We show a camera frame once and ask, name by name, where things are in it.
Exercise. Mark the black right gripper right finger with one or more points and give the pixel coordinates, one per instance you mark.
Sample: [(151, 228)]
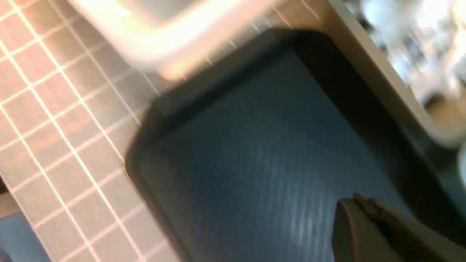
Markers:
[(410, 239)]

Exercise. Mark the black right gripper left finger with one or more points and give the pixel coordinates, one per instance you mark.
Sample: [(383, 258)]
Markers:
[(357, 238)]

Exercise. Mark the grey spoon bin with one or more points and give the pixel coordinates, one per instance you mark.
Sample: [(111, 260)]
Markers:
[(369, 61)]

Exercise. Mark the black textured serving tray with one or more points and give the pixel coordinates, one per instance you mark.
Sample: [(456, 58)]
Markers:
[(246, 161)]

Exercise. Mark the pile of white soup spoons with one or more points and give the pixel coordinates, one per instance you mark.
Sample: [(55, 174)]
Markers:
[(424, 41)]

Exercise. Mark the large white plastic tub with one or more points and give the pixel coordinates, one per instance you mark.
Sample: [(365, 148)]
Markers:
[(170, 37)]

